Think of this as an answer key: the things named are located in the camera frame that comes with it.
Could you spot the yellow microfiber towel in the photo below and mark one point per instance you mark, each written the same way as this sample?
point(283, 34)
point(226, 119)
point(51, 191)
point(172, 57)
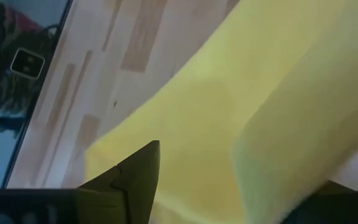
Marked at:
point(244, 109)

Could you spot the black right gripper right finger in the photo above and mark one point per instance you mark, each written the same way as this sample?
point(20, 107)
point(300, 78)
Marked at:
point(334, 208)

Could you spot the white-rimmed black box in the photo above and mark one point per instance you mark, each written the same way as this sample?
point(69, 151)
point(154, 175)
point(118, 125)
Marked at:
point(27, 63)

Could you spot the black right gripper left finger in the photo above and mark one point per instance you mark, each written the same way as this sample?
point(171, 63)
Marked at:
point(135, 180)

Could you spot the black aluminium table frame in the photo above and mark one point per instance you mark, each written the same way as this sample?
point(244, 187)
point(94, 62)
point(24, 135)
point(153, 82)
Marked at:
point(37, 93)

